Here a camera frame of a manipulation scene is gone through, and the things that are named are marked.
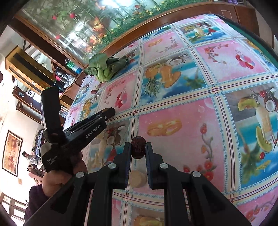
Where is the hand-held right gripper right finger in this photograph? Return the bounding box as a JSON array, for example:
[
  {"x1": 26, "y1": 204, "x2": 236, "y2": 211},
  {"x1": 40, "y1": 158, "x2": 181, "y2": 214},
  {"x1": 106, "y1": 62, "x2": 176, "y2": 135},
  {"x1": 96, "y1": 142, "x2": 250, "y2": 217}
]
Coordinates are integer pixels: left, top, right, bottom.
[{"x1": 145, "y1": 142, "x2": 252, "y2": 226}]

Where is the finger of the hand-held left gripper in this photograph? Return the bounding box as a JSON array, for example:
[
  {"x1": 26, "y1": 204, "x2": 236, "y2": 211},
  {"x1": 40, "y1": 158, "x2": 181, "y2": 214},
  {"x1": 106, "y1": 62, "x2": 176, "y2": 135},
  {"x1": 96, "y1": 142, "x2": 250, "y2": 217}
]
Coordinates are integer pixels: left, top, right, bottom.
[{"x1": 65, "y1": 107, "x2": 116, "y2": 132}]

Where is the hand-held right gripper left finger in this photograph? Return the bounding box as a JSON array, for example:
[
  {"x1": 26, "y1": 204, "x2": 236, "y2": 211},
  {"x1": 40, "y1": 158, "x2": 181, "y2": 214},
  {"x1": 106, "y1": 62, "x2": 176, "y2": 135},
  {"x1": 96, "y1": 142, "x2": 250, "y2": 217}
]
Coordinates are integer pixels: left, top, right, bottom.
[{"x1": 25, "y1": 141, "x2": 132, "y2": 226}]

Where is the dark red date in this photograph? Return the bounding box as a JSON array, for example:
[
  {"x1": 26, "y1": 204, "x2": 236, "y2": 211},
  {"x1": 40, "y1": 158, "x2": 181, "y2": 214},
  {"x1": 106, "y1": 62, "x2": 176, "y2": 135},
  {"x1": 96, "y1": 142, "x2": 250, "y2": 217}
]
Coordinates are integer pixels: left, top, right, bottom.
[{"x1": 131, "y1": 136, "x2": 145, "y2": 160}]

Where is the person's left hand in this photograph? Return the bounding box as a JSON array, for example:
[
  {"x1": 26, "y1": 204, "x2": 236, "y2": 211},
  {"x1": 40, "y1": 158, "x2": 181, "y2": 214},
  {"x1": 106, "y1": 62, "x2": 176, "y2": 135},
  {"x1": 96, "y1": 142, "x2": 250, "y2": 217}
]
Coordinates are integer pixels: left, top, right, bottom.
[{"x1": 42, "y1": 152, "x2": 88, "y2": 197}]

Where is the round tan biscuit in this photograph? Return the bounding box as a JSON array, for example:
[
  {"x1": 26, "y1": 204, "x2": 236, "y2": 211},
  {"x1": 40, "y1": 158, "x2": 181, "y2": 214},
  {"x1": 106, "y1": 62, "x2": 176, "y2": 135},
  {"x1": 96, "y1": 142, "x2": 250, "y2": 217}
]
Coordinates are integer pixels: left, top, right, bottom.
[{"x1": 129, "y1": 170, "x2": 147, "y2": 188}]

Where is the green bok choy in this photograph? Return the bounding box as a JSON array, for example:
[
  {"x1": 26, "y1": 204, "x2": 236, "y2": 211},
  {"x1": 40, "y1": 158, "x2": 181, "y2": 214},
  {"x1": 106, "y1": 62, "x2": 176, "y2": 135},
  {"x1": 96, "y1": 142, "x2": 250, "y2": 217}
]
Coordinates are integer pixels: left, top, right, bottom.
[{"x1": 84, "y1": 53, "x2": 128, "y2": 83}]

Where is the green bottle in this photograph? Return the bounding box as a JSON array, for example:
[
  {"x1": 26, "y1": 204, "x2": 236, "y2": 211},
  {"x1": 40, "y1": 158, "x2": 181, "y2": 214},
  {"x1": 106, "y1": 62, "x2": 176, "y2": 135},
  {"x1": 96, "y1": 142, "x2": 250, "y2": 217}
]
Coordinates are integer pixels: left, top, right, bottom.
[{"x1": 65, "y1": 58, "x2": 83, "y2": 74}]

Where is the flower painted glass panel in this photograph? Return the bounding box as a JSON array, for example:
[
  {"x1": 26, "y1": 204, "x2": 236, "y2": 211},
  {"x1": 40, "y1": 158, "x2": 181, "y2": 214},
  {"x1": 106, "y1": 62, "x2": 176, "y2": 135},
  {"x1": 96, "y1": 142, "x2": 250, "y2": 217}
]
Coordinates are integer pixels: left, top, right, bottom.
[{"x1": 19, "y1": 0, "x2": 210, "y2": 60}]

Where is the framed wall picture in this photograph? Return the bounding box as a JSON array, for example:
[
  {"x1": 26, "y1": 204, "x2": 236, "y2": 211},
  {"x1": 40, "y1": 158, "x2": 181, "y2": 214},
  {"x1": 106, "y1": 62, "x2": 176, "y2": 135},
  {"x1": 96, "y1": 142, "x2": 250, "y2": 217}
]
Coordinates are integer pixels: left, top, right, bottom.
[{"x1": 2, "y1": 130, "x2": 24, "y2": 177}]

